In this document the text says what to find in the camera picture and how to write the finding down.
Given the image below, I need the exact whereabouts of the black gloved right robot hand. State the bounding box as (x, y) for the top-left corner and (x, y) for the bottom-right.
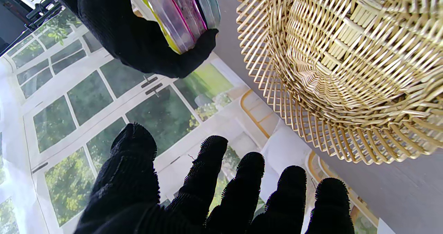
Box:
(48, 0), (219, 79)

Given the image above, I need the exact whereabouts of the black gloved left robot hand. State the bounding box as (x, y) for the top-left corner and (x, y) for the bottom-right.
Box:
(74, 123), (355, 234)

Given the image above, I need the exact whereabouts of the yellow culture dish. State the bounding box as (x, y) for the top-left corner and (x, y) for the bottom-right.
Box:
(131, 0), (194, 54)

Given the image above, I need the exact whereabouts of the magenta culture dish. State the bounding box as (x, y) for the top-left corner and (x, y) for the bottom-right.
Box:
(163, 0), (208, 46)

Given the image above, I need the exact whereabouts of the cyan culture dish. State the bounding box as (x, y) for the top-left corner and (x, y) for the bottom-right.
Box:
(190, 0), (221, 29)

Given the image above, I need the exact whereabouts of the oval woven wicker basket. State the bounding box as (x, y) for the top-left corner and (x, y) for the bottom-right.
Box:
(235, 0), (443, 165)

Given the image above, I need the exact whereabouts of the printed sunroom backdrop banner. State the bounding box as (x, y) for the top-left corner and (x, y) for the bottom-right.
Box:
(0, 6), (381, 234)

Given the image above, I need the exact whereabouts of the black metal backdrop frame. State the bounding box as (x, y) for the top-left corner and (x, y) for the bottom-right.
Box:
(0, 0), (66, 51)

